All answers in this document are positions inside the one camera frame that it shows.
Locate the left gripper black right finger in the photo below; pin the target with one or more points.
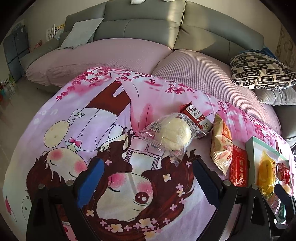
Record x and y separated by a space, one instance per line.
252 222

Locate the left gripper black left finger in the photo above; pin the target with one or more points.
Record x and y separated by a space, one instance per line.
44 222

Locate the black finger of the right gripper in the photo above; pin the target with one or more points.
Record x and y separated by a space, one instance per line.
287 200

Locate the red gold cake packet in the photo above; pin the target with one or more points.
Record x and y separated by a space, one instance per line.
239 167

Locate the beige orange cracker packet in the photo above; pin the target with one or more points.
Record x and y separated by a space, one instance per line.
221 151

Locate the round white bun packet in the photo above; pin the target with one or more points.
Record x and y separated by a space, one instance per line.
172 134

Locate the red foil candy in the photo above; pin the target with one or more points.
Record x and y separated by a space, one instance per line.
283 173

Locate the yellow pastry packet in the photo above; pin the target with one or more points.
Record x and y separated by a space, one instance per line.
266 175

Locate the mint green tray box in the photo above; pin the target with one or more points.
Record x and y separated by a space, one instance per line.
254 148

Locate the dark red biscuit packet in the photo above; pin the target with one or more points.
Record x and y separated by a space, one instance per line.
196 116

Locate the grey cushion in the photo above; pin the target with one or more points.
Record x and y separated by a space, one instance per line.
276 97

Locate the pink cartoon tablecloth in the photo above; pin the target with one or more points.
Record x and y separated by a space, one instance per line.
141 194

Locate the black white patterned pillow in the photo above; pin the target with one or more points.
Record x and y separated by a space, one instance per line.
258 71

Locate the pink sofa seat cover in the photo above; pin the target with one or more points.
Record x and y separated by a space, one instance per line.
50 65

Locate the beige patterned curtain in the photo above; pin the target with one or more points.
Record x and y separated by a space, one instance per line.
285 51

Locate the dark cabinet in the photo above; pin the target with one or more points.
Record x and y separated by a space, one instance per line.
16 45

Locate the light grey throw pillow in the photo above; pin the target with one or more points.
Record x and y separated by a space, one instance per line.
81 33

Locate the grey sectional sofa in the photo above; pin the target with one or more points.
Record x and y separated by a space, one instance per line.
179 25

